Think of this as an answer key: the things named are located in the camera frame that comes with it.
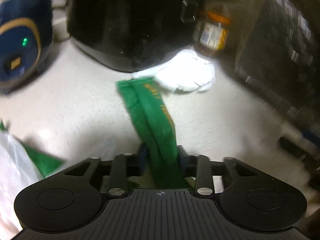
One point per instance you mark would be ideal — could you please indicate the clear plastic bag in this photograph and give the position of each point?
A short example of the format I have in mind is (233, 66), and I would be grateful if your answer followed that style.
(10, 188)

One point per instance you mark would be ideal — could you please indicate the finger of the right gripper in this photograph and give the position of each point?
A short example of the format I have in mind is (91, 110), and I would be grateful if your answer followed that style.
(310, 162)

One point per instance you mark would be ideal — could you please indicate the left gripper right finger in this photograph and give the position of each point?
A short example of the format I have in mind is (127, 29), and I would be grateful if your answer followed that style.
(198, 166)

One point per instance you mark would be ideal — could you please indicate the green packet long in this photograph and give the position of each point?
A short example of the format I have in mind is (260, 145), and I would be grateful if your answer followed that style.
(40, 159)

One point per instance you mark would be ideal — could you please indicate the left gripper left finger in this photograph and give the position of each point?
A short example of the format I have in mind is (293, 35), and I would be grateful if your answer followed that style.
(125, 166)

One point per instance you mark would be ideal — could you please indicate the black rice cooker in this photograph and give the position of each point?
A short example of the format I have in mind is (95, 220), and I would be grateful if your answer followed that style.
(132, 35)

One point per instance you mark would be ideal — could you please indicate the sauce jar orange lid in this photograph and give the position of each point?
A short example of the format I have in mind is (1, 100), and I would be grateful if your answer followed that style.
(212, 30)

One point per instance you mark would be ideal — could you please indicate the white tissue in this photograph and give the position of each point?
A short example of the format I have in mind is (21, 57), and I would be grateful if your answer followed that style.
(186, 71)

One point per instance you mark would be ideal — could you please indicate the navy blue mini rice cooker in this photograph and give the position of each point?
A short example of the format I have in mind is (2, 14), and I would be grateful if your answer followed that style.
(26, 40)

